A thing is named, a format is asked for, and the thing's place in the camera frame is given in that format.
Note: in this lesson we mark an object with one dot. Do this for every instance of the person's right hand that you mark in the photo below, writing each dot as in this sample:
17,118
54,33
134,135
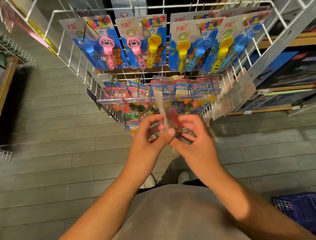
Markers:
200,153

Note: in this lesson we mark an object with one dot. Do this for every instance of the person's left hand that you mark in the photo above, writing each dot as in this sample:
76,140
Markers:
148,153

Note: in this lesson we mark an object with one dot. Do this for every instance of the blue packet blue sticky toy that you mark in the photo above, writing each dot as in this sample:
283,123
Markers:
165,111

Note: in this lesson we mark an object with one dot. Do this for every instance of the pile of small toy packets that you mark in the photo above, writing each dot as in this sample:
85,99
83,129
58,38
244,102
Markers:
123,94

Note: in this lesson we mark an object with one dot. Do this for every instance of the pink and yellow bubble wand card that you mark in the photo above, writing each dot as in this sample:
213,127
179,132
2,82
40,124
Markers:
143,44

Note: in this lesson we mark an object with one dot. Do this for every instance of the bubble wand cards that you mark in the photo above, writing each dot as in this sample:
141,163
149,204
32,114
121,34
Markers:
212,42

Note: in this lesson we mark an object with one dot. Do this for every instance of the blue plastic shopping basket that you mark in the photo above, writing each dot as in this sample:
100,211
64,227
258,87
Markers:
298,210

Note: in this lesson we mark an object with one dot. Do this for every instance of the blue and pink bubble wand card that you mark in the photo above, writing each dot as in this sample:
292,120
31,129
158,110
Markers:
96,47

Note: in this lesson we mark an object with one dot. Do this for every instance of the person's left forearm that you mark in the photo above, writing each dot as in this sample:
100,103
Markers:
103,212

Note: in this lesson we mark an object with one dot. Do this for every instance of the person's grey clothing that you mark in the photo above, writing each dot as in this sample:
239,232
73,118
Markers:
182,212

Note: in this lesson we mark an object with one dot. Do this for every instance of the clear plastic label holder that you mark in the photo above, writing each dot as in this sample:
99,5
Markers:
234,96

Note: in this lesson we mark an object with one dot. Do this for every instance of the wooden shelf unit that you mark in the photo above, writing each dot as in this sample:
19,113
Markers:
291,39

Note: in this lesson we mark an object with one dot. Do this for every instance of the wooden goods shelf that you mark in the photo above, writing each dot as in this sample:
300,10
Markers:
7,81

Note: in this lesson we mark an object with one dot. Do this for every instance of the pink hanging packet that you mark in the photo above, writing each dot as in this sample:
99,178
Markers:
29,27

